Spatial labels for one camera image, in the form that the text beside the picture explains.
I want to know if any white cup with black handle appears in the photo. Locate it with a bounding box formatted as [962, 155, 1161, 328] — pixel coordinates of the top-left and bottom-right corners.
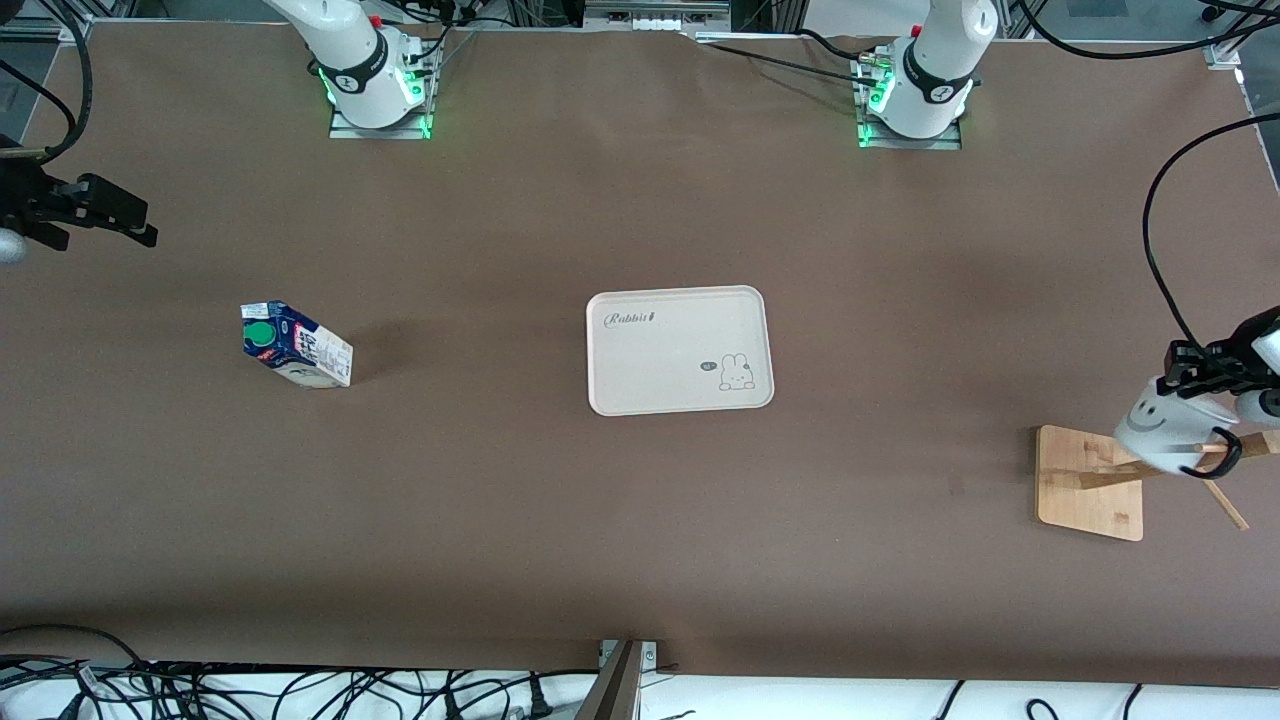
[1113, 383, 1244, 479]

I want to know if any small milk carton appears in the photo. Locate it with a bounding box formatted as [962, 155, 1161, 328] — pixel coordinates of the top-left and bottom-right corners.
[240, 300, 355, 389]

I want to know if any wooden cup rack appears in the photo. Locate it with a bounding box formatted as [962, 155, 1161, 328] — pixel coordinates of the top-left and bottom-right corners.
[1035, 385, 1280, 543]

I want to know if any cream tray with rabbit print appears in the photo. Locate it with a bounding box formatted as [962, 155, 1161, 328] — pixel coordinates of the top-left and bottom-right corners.
[586, 285, 776, 417]

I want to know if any silver electronics box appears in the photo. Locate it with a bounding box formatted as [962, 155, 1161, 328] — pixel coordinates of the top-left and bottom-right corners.
[584, 0, 733, 33]

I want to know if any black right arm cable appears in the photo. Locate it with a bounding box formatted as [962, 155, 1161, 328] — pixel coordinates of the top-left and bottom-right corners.
[0, 0, 94, 161]

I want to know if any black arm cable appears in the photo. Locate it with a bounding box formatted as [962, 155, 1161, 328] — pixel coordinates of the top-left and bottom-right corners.
[1142, 112, 1280, 349]
[0, 0, 94, 161]

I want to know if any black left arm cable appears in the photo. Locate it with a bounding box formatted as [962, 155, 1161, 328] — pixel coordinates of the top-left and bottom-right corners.
[1142, 112, 1280, 349]

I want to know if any aluminium frame rail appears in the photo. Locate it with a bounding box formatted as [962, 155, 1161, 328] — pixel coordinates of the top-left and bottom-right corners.
[0, 14, 93, 43]

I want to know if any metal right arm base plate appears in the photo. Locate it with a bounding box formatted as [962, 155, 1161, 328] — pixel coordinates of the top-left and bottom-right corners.
[329, 70, 435, 140]

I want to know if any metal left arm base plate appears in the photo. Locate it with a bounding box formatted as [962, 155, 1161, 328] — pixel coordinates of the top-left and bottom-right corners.
[857, 60, 964, 152]

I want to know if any black cable with plug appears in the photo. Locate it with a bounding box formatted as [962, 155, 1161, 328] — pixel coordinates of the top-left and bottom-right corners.
[440, 675, 561, 720]

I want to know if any aluminium profile post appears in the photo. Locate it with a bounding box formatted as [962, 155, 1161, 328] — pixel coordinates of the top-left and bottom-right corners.
[575, 639, 659, 720]

